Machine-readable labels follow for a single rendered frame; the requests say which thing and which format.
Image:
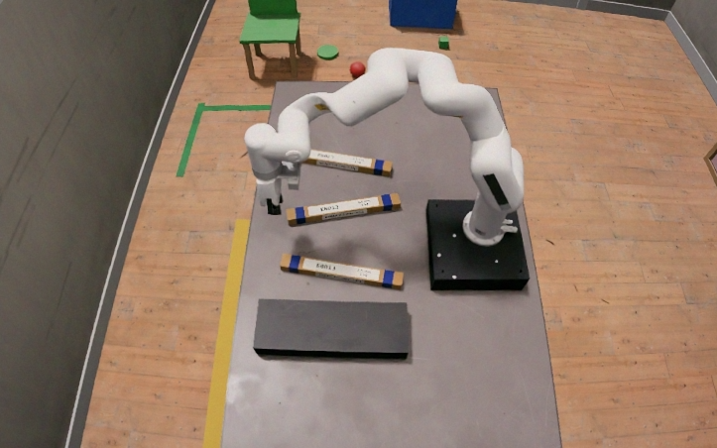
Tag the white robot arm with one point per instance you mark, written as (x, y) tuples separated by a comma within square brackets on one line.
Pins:
[(496, 167)]

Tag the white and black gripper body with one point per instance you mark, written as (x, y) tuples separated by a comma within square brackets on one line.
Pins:
[(269, 189)]

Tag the tan box with blue bands and white labels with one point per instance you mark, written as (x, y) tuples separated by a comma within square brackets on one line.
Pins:
[(345, 208)]

